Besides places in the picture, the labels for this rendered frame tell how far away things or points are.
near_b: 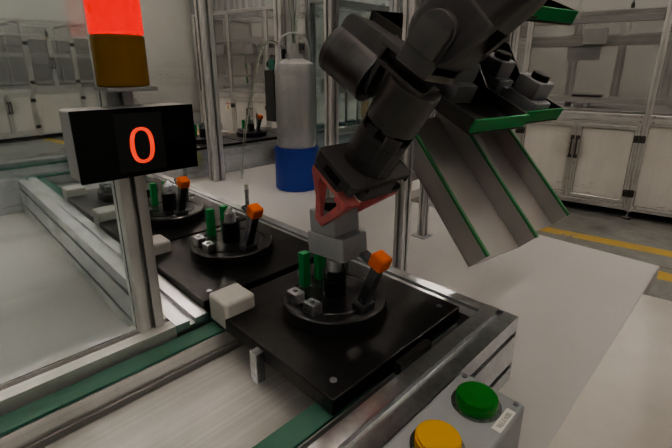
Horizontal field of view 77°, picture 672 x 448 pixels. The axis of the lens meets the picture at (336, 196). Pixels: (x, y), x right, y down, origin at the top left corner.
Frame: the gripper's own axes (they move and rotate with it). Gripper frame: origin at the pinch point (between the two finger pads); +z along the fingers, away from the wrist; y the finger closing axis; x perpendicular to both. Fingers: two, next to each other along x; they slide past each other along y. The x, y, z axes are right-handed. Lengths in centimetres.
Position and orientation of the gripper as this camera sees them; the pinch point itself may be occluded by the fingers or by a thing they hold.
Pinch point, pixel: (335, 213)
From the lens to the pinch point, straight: 53.4
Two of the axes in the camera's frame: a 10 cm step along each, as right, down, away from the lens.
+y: -7.1, 2.0, -6.8
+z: -4.0, 6.7, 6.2
